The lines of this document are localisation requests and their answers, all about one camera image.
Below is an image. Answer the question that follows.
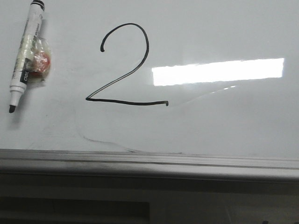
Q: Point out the grey aluminium whiteboard tray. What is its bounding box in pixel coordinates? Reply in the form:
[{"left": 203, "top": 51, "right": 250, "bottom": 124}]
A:
[{"left": 0, "top": 149, "right": 299, "bottom": 182}]

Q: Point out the white whiteboard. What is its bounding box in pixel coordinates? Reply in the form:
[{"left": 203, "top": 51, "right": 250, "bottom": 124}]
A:
[{"left": 0, "top": 0, "right": 299, "bottom": 158}]

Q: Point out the red magnet taped to marker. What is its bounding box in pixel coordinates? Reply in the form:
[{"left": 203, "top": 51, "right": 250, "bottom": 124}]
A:
[{"left": 28, "top": 38, "right": 51, "bottom": 83}]

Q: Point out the white whiteboard marker black tip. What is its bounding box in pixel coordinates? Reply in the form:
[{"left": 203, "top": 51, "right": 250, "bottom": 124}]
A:
[{"left": 9, "top": 0, "right": 45, "bottom": 113}]

